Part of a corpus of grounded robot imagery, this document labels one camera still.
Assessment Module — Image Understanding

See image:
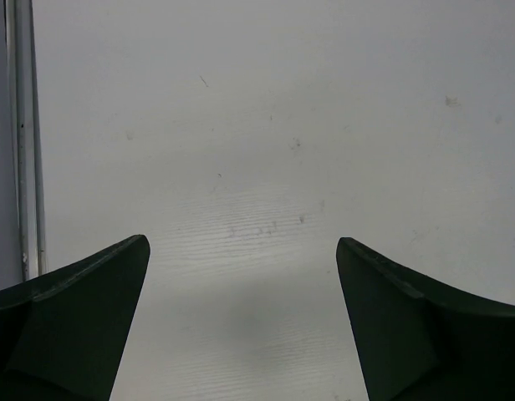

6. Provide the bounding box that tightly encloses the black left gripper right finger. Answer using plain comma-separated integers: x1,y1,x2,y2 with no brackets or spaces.
336,237,515,400

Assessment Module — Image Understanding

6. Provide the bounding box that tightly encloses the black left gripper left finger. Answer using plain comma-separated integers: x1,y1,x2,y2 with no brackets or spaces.
0,235,150,400

